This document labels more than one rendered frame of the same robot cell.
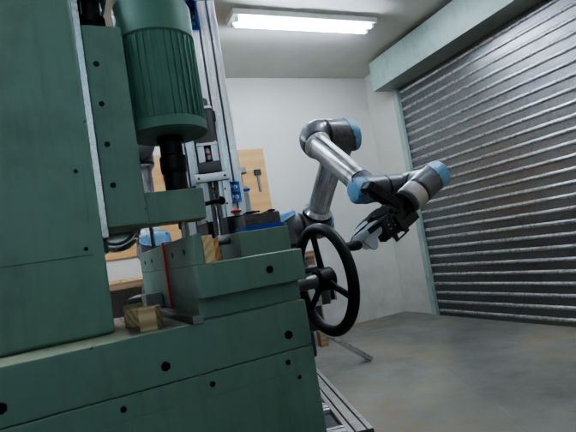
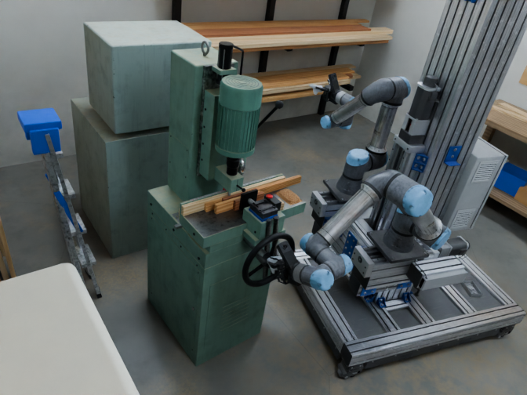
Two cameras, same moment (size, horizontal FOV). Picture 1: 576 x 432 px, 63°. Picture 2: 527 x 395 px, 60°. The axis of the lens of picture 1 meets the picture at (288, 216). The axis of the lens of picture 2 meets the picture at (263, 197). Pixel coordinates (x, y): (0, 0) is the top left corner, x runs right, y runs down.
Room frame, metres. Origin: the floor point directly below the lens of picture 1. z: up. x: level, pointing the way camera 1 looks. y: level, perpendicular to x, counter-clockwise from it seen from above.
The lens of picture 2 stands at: (0.73, -1.51, 2.14)
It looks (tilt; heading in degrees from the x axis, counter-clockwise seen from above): 33 degrees down; 74
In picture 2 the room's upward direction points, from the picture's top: 9 degrees clockwise
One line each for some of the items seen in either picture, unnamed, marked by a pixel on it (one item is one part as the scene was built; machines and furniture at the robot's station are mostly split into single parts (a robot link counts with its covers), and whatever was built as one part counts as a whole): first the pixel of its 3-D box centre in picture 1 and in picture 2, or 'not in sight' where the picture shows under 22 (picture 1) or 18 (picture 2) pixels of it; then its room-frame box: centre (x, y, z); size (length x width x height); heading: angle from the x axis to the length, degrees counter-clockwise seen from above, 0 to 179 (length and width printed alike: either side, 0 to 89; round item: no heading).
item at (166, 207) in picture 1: (171, 211); (228, 179); (1.06, 0.26, 1.03); 0.14 x 0.07 x 0.09; 117
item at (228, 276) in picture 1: (226, 272); (251, 217); (1.17, 0.17, 0.87); 0.61 x 0.30 x 0.06; 27
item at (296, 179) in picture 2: not in sight; (256, 192); (1.21, 0.31, 0.92); 0.59 x 0.02 x 0.04; 27
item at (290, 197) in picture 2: not in sight; (288, 194); (1.38, 0.30, 0.91); 0.12 x 0.09 x 0.03; 117
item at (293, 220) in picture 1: (285, 228); (409, 216); (1.89, 0.02, 0.98); 0.13 x 0.12 x 0.14; 115
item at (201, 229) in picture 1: (219, 240); (252, 202); (1.17, 0.18, 0.95); 0.09 x 0.07 x 0.09; 27
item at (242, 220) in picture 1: (251, 220); (267, 206); (1.21, 0.10, 0.99); 0.13 x 0.11 x 0.06; 27
